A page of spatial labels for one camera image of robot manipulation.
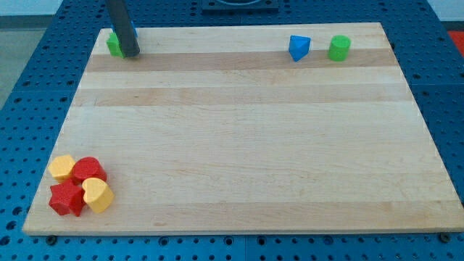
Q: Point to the red cylinder block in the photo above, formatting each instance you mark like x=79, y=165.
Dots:
x=87, y=167

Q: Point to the blue triangle block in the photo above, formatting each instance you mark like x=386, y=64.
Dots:
x=299, y=47

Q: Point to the yellow hexagon block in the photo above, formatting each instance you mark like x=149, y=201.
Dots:
x=60, y=168

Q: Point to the yellow heart block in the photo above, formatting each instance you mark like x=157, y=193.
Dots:
x=97, y=194

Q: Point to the blue block behind rod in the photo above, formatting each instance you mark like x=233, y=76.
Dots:
x=133, y=27

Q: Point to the wooden board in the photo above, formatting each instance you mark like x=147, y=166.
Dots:
x=217, y=130

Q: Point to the green star block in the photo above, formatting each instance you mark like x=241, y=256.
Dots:
x=114, y=47

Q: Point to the red star block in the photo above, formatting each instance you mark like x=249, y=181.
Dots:
x=67, y=198

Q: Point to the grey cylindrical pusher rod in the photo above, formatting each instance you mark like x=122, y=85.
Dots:
x=120, y=18

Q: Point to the green cylinder block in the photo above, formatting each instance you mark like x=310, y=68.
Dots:
x=339, y=48

